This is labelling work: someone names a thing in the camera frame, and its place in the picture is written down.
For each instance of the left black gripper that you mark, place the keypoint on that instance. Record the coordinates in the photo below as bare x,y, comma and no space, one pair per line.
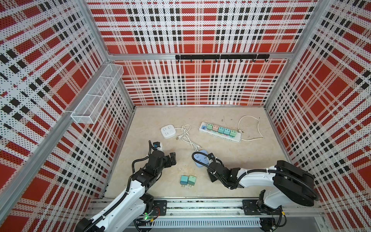
168,163

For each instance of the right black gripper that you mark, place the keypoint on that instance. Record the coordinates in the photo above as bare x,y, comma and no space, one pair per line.
212,178

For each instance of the blue square power strip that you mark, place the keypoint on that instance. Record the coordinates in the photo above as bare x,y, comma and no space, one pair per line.
201,158

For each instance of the teal plug adapter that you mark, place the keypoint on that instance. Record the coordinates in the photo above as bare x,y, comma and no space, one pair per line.
184,180
227,131
221,129

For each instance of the long white power strip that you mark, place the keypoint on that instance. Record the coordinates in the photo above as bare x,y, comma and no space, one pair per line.
203,129

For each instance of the teal plug adapter front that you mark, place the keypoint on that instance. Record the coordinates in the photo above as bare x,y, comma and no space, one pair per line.
221,129

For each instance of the white square power strip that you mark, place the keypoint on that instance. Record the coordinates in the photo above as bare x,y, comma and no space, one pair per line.
168,131

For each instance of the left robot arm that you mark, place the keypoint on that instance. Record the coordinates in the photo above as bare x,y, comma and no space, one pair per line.
134,200

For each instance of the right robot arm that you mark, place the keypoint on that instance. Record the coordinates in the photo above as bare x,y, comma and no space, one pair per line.
287,183

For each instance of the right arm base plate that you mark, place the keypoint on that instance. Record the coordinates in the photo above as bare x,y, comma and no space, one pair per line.
251,207

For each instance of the aluminium front rail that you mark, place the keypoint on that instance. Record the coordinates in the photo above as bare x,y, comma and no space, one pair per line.
211,207

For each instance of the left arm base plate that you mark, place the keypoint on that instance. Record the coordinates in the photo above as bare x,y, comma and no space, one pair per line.
156,208

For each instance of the white wire basket shelf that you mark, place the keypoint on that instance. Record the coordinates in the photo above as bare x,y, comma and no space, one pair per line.
93,103

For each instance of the black hook rail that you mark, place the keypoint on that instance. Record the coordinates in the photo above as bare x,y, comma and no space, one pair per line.
252,57

